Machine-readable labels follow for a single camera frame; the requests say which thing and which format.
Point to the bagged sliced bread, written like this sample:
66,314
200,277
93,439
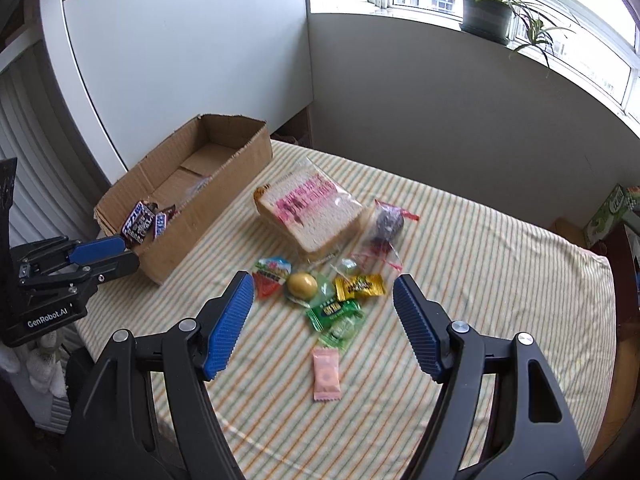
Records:
311,210

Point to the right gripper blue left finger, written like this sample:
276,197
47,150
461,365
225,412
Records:
204,354

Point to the clear pack green candy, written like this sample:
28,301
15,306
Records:
343,331

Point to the green carton box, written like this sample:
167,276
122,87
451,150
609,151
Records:
621,206

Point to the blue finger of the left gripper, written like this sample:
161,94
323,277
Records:
95,249
107,267

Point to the potted spider plant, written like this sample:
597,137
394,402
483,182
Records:
493,19

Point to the green candy packet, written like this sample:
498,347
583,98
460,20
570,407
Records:
324,316

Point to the clear red-edged dried fruit bag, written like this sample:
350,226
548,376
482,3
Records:
193,191

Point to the black white patterned snack pack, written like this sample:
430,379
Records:
139,222

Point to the brown cardboard box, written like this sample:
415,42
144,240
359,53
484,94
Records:
200,169

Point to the snickers bar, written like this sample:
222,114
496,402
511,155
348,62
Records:
161,220

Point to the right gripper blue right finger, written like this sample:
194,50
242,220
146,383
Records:
453,354

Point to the yellow egg-shaped candy pack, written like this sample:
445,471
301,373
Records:
309,289

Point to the pink snack packet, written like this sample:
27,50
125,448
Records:
327,386

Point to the red green snack pack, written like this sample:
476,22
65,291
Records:
269,275

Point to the yellow candy wrapper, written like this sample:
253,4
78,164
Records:
359,287

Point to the white window frame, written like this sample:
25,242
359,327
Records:
595,42

